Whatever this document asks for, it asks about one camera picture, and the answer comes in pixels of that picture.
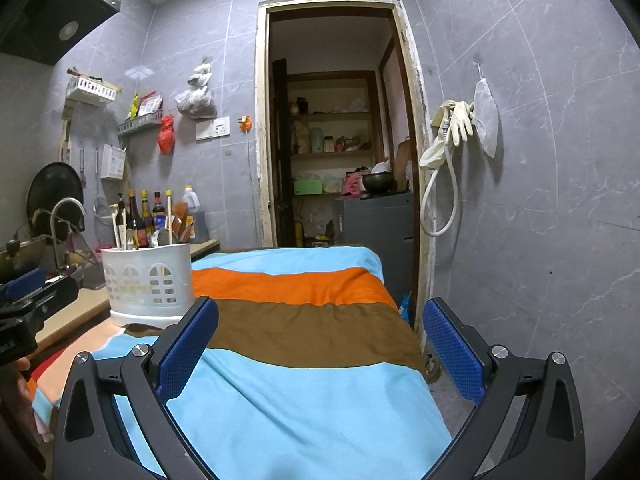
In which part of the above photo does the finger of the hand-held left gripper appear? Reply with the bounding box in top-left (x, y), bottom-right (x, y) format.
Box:
top-left (0, 267), bottom-right (47, 305)
top-left (15, 276), bottom-right (80, 322)

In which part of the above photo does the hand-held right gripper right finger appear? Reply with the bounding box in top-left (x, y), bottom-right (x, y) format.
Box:
top-left (422, 296), bottom-right (587, 480)

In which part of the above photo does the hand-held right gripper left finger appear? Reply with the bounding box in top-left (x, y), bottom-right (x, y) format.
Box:
top-left (52, 296), bottom-right (221, 480)

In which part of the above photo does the white plastic utensil basket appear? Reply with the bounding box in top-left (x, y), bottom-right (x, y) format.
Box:
top-left (101, 242), bottom-right (197, 330)

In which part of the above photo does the curved steel faucet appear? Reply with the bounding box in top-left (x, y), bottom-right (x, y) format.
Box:
top-left (50, 198), bottom-right (87, 271)

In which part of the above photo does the black wok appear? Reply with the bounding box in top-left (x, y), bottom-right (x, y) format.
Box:
top-left (26, 161), bottom-right (85, 226)

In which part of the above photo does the striped blanket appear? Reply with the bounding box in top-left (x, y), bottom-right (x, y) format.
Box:
top-left (30, 245), bottom-right (453, 480)

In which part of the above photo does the row of dark sauce bottles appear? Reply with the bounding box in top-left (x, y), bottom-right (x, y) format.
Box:
top-left (112, 189), bottom-right (168, 249)

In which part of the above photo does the dark grey cabinet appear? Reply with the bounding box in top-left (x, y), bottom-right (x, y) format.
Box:
top-left (334, 191), bottom-right (416, 311)

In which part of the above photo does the brown packet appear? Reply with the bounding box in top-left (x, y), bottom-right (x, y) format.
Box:
top-left (172, 202), bottom-right (196, 242)

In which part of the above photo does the clear oil jug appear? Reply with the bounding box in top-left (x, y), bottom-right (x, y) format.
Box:
top-left (181, 185), bottom-right (207, 243)

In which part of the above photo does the wooden spatula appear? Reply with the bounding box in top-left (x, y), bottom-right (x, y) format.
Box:
top-left (59, 107), bottom-right (74, 163)

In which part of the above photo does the black bowl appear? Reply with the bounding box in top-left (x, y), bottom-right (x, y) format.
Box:
top-left (361, 171), bottom-right (394, 193)

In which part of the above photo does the wooden cutting board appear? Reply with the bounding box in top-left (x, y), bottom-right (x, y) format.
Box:
top-left (392, 137), bottom-right (416, 193)

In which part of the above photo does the pink cloth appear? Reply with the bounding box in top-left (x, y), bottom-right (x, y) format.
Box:
top-left (341, 171), bottom-right (366, 197)

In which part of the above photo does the red plastic bag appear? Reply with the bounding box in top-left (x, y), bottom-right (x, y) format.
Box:
top-left (157, 115), bottom-right (176, 156)

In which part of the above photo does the cream rubber glove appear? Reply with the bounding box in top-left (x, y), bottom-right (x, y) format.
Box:
top-left (445, 101), bottom-right (475, 147)
top-left (419, 102), bottom-right (453, 170)

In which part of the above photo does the red seasoning packet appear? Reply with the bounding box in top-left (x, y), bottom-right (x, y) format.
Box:
top-left (139, 91), bottom-right (165, 117)

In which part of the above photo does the translucent plastic bag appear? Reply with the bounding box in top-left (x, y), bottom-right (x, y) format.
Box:
top-left (472, 80), bottom-right (500, 157)

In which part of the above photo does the wooden shelf unit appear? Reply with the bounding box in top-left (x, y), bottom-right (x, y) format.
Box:
top-left (287, 71), bottom-right (383, 201)

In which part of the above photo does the black range hood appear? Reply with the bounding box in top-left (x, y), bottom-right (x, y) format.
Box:
top-left (0, 0), bottom-right (125, 67)

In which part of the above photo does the steel pot with black handle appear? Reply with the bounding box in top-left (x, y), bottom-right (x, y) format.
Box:
top-left (0, 239), bottom-right (51, 281)

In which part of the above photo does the white wall utensil holder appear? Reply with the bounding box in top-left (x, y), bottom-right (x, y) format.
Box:
top-left (100, 143), bottom-right (127, 181)

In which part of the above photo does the white hose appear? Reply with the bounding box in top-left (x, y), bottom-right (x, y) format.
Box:
top-left (420, 110), bottom-right (460, 237)

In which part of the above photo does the grey wall rack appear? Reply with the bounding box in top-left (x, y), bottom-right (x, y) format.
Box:
top-left (116, 112), bottom-right (163, 137)

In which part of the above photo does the white wall basket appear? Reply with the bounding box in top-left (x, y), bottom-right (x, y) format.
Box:
top-left (66, 76), bottom-right (123, 107)

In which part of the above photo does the white wall socket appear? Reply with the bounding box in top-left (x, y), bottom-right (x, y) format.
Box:
top-left (196, 116), bottom-right (232, 140)

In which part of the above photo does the wooden door frame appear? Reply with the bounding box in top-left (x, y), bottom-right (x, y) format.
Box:
top-left (255, 0), bottom-right (436, 356)

